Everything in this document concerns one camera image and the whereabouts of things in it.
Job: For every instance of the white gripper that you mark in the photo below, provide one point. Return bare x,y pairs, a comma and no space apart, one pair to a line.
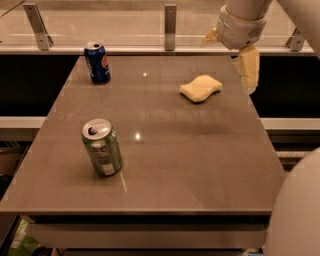
240,30

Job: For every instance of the yellow sponge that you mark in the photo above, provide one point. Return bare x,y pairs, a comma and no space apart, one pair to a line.
202,87

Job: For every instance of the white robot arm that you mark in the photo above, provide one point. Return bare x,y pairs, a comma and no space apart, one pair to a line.
294,228

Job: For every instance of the blue Pepsi can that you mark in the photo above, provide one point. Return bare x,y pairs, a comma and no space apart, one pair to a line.
97,62

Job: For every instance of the green soda can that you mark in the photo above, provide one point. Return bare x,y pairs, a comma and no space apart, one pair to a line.
101,143

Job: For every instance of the glass railing panel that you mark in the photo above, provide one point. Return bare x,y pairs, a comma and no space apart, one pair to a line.
115,23

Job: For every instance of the right metal railing bracket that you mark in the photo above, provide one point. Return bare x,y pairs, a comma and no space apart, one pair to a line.
295,41

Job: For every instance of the metal railing bracket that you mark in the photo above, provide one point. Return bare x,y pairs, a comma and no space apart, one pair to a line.
43,39
295,41
170,26

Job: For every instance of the middle metal railing bracket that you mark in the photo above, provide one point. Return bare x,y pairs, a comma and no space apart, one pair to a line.
170,26

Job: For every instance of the left metal railing bracket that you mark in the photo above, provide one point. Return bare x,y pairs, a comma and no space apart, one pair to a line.
43,39

